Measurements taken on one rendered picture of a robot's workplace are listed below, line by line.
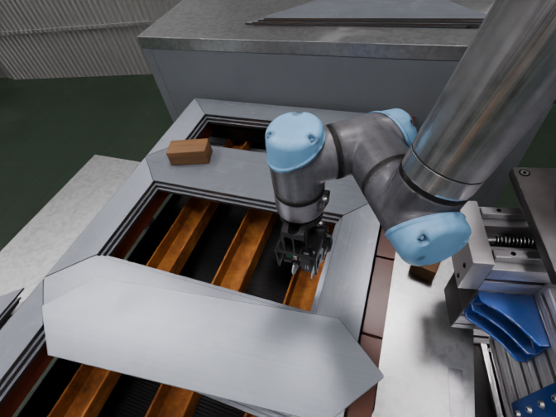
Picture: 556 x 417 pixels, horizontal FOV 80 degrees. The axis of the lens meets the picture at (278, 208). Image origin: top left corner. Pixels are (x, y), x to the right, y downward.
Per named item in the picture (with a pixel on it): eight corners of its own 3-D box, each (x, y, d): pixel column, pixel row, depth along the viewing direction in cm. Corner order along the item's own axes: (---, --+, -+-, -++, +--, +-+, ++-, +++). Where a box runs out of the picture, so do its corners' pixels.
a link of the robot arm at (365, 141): (426, 189, 44) (347, 210, 43) (389, 139, 51) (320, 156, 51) (442, 142, 38) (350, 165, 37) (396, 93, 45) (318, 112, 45)
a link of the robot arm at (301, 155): (339, 136, 38) (268, 154, 38) (337, 198, 47) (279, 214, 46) (318, 100, 43) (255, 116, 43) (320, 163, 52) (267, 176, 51)
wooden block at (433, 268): (431, 283, 85) (436, 273, 81) (408, 272, 87) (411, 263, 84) (443, 253, 90) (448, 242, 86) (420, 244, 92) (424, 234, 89)
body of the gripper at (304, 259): (276, 267, 60) (267, 227, 51) (291, 229, 65) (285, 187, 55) (318, 277, 57) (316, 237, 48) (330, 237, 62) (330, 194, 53)
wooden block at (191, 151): (171, 165, 102) (165, 153, 98) (176, 152, 105) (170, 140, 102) (209, 163, 100) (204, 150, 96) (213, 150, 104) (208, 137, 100)
